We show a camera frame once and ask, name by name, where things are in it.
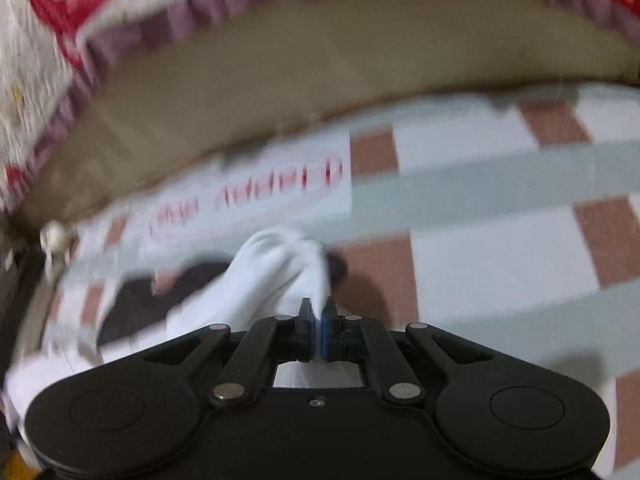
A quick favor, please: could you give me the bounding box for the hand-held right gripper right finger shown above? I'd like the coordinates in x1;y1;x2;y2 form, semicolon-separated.
321;299;494;409

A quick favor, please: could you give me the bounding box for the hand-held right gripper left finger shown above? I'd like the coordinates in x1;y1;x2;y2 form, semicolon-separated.
144;298;318;409

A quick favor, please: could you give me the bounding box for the white shirt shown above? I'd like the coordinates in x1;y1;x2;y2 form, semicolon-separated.
2;227;366;436

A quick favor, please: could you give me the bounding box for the checked bedsheet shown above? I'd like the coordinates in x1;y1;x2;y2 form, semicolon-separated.
10;82;640;480

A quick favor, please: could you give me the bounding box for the dark cloth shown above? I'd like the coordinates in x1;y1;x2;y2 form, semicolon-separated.
95;255;349;348

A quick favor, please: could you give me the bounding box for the small white plush toy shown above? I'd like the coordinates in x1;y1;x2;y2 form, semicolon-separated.
40;222;76;281

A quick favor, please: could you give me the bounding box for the red and white printed blanket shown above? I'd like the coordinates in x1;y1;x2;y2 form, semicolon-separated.
0;0;640;211

